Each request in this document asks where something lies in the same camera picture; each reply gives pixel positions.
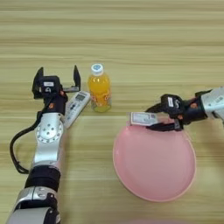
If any pink round plate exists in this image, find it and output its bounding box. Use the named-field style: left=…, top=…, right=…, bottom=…
left=112, top=117, right=197, bottom=203

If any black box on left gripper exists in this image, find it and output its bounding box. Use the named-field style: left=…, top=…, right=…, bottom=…
left=38, top=75, right=61, bottom=95

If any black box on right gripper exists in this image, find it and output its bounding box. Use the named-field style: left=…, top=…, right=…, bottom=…
left=160, top=94, right=185, bottom=116

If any orange juice bottle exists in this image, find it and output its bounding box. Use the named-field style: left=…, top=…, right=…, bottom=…
left=87, top=63, right=113, bottom=113

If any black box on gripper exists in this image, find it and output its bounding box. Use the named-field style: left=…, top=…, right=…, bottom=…
left=38, top=75, right=61, bottom=95
left=160, top=94, right=185, bottom=116

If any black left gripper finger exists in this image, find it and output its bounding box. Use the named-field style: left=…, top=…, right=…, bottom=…
left=73, top=65, right=81, bottom=88
left=31, top=66, right=45, bottom=100

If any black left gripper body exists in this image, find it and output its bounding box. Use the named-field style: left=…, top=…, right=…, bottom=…
left=43, top=85, right=81, bottom=116

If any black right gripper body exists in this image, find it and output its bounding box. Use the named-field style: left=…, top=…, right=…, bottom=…
left=174, top=97, right=208, bottom=130

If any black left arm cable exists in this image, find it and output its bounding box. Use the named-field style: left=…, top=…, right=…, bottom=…
left=9, top=110, right=45, bottom=175

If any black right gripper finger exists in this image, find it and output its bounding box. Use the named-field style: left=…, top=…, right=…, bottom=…
left=144, top=103, right=163, bottom=114
left=147, top=122, right=178, bottom=132

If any small white labelled card box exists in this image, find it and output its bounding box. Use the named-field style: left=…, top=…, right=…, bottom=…
left=129, top=111, right=165, bottom=127

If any white remote control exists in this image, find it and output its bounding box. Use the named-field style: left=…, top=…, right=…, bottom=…
left=62, top=90, right=91, bottom=130

